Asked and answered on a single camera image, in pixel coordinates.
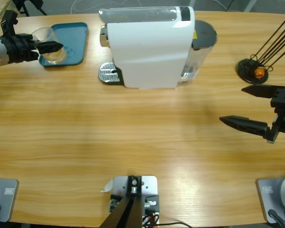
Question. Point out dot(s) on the orange coffee capsule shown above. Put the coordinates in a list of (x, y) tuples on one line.
[(259, 72)]

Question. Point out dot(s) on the black capsule holder with rods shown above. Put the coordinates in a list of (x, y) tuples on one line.
[(245, 70)]

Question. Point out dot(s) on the metal drip tray grate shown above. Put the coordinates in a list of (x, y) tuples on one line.
[(107, 72)]

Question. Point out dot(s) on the teal plastic tray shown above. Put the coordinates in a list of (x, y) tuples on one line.
[(73, 35)]

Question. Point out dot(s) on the black tripod legs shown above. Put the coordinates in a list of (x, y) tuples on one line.
[(38, 7)]

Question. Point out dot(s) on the white mount block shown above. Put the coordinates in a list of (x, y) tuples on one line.
[(149, 185)]

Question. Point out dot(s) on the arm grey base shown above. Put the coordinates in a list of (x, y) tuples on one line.
[(3, 199), (282, 194)]

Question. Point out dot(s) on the white capsule coffee machine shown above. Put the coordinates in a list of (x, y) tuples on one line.
[(147, 54)]

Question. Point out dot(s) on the water tank with black lid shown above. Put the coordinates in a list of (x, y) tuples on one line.
[(203, 33)]

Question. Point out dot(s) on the clear drinking glass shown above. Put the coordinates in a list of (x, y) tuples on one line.
[(52, 57)]

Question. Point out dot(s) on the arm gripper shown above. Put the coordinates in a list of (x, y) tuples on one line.
[(20, 48), (283, 107)]

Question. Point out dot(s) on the dark camera post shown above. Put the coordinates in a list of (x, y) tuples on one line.
[(128, 213)]

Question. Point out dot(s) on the white tape strip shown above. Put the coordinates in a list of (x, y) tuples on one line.
[(108, 186)]

